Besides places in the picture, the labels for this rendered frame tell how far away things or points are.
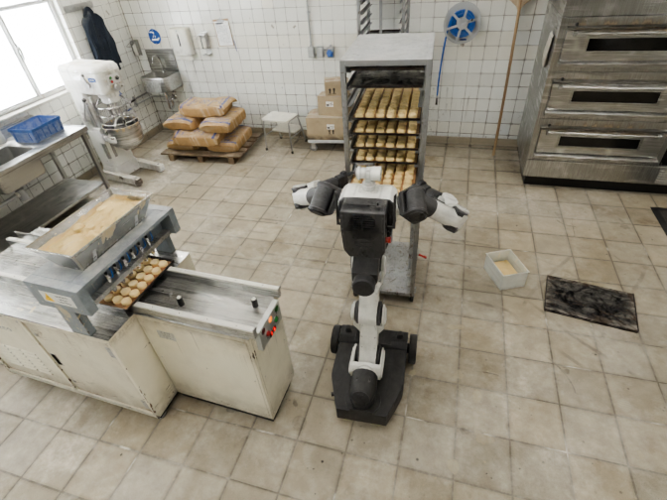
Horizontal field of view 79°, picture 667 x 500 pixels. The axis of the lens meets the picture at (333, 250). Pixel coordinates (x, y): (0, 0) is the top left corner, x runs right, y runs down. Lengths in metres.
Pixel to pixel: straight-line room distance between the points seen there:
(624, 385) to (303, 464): 2.06
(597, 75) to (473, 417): 3.24
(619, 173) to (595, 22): 1.51
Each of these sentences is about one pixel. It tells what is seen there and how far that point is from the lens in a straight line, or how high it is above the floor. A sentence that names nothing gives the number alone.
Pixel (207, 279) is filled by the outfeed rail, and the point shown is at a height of 0.88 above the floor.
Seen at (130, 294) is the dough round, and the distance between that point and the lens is 2.41.
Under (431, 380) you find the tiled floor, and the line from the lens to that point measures 2.86.
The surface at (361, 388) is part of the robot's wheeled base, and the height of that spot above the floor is 0.36.
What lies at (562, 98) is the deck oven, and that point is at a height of 0.96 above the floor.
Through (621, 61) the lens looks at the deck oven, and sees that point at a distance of 4.63.
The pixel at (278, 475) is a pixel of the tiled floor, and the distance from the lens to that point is 2.60.
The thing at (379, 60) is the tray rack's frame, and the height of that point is 1.82.
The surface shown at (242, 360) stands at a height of 0.65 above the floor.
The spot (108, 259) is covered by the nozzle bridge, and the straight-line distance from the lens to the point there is 2.25.
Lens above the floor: 2.37
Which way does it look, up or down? 39 degrees down
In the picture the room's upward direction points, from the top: 5 degrees counter-clockwise
